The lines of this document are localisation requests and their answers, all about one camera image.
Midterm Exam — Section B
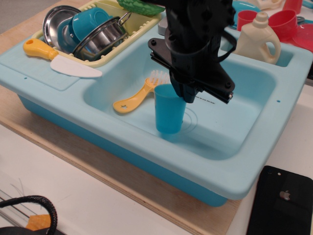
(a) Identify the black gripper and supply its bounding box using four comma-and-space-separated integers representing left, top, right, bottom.
148, 31, 235, 104

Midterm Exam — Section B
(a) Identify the blue plastic cup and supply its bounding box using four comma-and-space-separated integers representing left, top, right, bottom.
154, 84, 186, 134

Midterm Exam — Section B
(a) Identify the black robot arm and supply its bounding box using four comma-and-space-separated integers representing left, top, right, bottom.
148, 0, 237, 103

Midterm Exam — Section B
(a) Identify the red plastic cup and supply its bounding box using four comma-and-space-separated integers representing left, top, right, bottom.
237, 10, 257, 31

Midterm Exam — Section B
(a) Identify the tall red cup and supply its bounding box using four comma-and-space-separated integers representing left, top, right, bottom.
283, 0, 303, 14

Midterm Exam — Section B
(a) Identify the yellow dish brush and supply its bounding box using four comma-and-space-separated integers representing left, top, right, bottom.
112, 70, 170, 114

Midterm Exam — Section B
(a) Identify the grey faucet base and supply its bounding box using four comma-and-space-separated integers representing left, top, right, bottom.
157, 17, 168, 36

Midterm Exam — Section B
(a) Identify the light blue toy sink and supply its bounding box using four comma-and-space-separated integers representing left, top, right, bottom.
0, 27, 313, 206

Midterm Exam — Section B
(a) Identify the pale yellow dish rack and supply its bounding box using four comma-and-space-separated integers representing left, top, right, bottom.
32, 0, 161, 68

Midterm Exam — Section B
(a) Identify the cream detergent bottle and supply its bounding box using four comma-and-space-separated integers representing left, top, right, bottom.
233, 11, 281, 64

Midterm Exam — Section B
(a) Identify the green toy vegetable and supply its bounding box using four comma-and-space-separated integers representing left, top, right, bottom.
117, 0, 165, 16

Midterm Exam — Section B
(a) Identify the stainless steel pot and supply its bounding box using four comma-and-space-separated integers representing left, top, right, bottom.
72, 12, 132, 61

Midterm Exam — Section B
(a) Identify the blue plate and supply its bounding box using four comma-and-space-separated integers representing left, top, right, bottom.
231, 0, 261, 29

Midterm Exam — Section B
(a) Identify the cream toy object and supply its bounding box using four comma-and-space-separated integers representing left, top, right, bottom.
248, 0, 283, 10

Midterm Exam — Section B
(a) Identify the red plastic bowl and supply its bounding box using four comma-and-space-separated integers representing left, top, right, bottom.
268, 10, 298, 42

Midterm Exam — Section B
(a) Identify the plywood board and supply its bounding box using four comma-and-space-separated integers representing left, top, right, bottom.
0, 0, 243, 235

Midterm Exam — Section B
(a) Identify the blue bowl in rack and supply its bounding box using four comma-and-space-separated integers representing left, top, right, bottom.
71, 7, 112, 42

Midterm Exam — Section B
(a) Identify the red plate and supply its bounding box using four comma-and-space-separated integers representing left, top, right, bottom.
292, 23, 313, 52

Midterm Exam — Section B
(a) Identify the black smartphone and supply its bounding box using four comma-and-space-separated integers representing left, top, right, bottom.
246, 165, 313, 235

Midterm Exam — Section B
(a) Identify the orange tape piece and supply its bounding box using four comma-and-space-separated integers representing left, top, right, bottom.
25, 214, 51, 231

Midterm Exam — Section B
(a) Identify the yellow handled toy knife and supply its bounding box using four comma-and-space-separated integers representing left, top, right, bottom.
23, 39, 103, 78

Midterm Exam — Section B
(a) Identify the black braided cable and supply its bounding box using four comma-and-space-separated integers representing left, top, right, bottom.
0, 195, 58, 235

